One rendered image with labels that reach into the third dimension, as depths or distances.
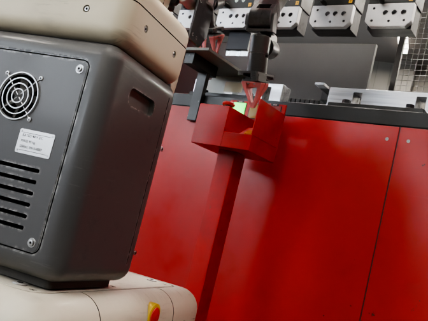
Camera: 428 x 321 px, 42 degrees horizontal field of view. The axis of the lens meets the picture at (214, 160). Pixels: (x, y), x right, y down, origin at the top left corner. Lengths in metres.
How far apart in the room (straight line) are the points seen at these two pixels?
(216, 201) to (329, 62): 1.14
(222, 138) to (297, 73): 1.08
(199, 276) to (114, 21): 0.89
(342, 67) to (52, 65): 1.73
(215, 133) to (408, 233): 0.59
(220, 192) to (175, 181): 0.38
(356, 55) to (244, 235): 1.07
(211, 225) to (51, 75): 0.80
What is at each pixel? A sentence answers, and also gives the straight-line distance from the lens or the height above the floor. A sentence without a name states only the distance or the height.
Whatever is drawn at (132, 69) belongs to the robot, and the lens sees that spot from 0.96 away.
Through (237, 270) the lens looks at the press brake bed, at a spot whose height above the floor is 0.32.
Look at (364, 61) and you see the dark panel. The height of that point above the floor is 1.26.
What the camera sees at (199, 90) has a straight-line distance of 1.99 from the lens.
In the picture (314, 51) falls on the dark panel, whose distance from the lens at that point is 2.62.
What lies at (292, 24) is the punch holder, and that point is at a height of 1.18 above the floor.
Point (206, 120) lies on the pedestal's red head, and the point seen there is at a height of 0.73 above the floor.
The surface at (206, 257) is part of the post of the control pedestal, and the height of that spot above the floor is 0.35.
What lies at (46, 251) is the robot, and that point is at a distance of 0.91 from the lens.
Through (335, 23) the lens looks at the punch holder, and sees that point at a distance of 1.97.
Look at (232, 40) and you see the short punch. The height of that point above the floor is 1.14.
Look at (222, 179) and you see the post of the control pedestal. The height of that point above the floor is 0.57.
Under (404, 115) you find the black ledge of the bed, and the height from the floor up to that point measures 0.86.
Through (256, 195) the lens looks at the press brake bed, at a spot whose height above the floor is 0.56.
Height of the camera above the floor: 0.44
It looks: 6 degrees up
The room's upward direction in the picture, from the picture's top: 14 degrees clockwise
